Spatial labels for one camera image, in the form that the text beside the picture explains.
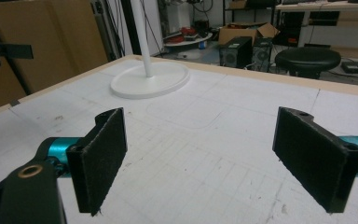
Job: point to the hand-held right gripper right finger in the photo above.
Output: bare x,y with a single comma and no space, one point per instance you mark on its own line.
313,161

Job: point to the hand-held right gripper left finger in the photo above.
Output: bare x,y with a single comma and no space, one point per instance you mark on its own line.
99,161

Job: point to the brown cardboard panel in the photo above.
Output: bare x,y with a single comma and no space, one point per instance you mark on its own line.
59,37

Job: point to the white lamp stand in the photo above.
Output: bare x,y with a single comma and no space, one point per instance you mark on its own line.
155,84

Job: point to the black round stool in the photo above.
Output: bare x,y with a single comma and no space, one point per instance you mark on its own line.
307,59

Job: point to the grey-fronted computer tower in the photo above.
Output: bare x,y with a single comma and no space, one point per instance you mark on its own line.
262,54

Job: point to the black computer tower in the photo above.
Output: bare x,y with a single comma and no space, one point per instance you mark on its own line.
234,53

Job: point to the red tool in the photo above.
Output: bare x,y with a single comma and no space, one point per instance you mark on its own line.
175,39
188,31

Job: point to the open cardboard box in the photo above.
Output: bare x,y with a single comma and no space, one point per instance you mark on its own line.
236,32

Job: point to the white round table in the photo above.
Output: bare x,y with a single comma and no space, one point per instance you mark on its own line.
195,40

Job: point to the small blue container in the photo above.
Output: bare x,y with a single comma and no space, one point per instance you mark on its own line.
202,45

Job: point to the white desk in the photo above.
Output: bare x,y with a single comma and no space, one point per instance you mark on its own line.
323,6

